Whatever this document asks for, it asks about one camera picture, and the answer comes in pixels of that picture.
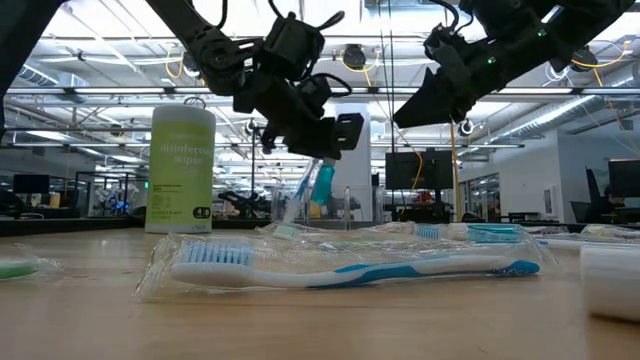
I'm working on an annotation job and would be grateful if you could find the light green toothbrush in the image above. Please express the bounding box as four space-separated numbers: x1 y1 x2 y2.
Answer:
0 243 64 282

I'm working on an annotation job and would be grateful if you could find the purple toothbrush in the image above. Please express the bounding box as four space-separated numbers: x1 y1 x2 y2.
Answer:
529 223 640 251

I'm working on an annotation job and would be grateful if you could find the silver ventilation duct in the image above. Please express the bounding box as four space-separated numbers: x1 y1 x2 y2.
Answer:
492 93 601 144

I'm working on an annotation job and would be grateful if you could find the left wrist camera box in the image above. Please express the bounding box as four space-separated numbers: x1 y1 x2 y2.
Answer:
262 10 329 81

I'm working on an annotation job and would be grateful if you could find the white round cup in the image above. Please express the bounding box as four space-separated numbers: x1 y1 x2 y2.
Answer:
143 103 217 235

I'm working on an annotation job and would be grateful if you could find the clear acrylic organizer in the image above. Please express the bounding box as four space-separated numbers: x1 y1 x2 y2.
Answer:
272 184 387 226

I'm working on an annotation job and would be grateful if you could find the blue white toothbrush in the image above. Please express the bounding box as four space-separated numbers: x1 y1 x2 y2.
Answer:
372 221 539 247
282 158 319 225
133 232 559 302

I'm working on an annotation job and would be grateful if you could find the black office chair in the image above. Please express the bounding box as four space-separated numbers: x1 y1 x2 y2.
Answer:
569 167 604 225

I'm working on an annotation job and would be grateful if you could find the white pillar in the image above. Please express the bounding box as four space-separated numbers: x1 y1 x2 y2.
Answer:
333 102 374 222

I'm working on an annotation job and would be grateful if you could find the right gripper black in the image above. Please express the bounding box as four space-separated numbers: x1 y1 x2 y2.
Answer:
392 22 506 130

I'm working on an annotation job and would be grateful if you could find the black monitor on stand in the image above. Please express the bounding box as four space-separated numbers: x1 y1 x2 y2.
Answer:
384 148 455 221

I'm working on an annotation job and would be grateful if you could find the person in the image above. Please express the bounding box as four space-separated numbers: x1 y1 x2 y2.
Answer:
597 182 626 224

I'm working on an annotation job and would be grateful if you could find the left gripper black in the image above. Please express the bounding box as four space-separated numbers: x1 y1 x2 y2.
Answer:
232 64 366 162

